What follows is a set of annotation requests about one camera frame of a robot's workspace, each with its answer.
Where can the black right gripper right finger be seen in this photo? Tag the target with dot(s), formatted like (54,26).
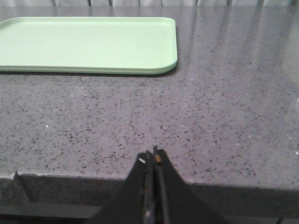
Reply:
(176,202)

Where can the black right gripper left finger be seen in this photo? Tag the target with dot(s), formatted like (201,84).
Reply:
(128,206)

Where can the light green plastic tray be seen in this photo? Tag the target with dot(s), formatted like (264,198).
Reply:
(98,45)

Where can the grey pleated curtain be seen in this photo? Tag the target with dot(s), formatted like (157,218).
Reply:
(144,3)

